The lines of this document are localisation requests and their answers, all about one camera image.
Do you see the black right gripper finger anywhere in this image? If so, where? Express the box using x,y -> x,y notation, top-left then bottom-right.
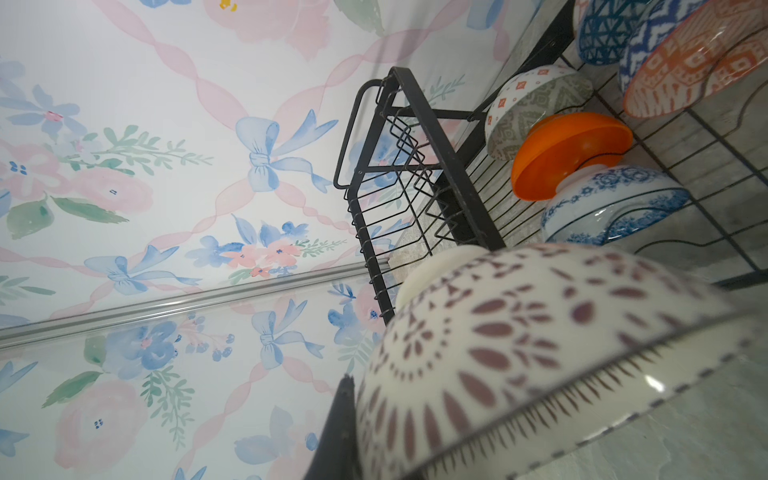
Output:
304,374 -> 362,480

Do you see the white brown lattice bowl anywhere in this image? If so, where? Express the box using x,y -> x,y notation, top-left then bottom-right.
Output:
356,244 -> 764,479

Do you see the black wire dish rack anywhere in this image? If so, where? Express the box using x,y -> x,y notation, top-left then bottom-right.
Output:
334,1 -> 767,319

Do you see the blue floral ceramic bowl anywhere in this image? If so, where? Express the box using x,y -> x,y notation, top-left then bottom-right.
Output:
541,165 -> 691,246

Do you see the orange plastic bowl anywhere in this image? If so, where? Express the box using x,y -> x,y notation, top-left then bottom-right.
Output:
510,112 -> 634,201

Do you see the green patterned ceramic bowl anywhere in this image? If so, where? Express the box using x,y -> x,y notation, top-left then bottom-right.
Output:
485,65 -> 594,162

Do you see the blue geometric patterned bowl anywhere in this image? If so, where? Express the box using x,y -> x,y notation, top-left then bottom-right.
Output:
573,0 -> 650,66

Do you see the red patterned ceramic bowl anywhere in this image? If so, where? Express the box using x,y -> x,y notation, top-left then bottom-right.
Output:
618,0 -> 767,119

